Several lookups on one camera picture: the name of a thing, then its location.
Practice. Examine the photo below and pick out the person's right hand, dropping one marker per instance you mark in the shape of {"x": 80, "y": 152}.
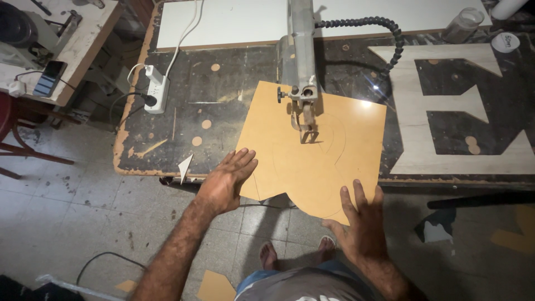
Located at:
{"x": 362, "y": 228}

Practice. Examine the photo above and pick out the person's left hand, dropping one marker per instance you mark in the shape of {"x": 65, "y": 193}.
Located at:
{"x": 223, "y": 184}

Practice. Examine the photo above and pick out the person's left fingers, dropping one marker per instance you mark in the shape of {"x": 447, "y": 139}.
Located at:
{"x": 241, "y": 164}

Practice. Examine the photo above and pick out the tan fibreboard sheet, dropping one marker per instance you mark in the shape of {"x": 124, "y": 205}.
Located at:
{"x": 309, "y": 159}

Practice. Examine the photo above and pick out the white triangular offcut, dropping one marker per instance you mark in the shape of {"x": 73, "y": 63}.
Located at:
{"x": 185, "y": 168}

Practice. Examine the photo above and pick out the black workbench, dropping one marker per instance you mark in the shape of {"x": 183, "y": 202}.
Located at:
{"x": 200, "y": 108}

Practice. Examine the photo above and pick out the person's left foot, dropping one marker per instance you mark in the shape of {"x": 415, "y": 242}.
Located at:
{"x": 268, "y": 255}

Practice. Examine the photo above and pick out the person's foot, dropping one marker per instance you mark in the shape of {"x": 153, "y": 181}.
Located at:
{"x": 327, "y": 248}
{"x": 268, "y": 255}

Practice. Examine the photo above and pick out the white power strip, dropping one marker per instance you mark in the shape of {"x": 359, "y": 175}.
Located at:
{"x": 157, "y": 95}

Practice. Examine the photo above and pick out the black power plug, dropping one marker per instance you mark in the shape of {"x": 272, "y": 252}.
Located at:
{"x": 148, "y": 100}

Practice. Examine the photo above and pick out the person's right foot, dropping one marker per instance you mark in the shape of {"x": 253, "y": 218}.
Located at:
{"x": 327, "y": 248}

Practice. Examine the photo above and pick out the white plug adapter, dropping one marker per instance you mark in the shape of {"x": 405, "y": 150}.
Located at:
{"x": 153, "y": 74}

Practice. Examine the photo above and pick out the tan fibreboard offcut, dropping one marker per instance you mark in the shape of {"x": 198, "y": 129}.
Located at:
{"x": 215, "y": 287}

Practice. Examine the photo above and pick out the person's grey shirt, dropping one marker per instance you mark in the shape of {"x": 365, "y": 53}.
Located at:
{"x": 305, "y": 284}

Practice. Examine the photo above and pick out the white board panel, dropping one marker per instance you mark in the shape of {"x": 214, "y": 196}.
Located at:
{"x": 259, "y": 21}

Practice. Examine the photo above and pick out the small tan fibreboard scrap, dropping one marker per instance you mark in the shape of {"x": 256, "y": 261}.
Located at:
{"x": 126, "y": 286}

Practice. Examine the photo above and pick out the large pale wooden letter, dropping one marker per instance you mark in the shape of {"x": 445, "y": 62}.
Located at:
{"x": 443, "y": 117}

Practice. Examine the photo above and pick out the black smartphone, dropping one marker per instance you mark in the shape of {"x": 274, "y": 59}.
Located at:
{"x": 49, "y": 78}

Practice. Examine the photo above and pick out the red wooden chair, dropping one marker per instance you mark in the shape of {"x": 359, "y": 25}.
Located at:
{"x": 21, "y": 133}

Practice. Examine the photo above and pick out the side workbench with tools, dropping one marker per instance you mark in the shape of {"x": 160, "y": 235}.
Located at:
{"x": 50, "y": 42}

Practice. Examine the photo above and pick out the white charger plug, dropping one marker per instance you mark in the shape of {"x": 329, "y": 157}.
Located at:
{"x": 17, "y": 88}

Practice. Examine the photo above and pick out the clear glass jar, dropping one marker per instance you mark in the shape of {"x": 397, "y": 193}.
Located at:
{"x": 463, "y": 25}

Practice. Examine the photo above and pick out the white round lid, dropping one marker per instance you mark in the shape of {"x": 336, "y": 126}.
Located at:
{"x": 505, "y": 42}

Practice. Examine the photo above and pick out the white roll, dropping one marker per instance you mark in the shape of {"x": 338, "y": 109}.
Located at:
{"x": 508, "y": 7}

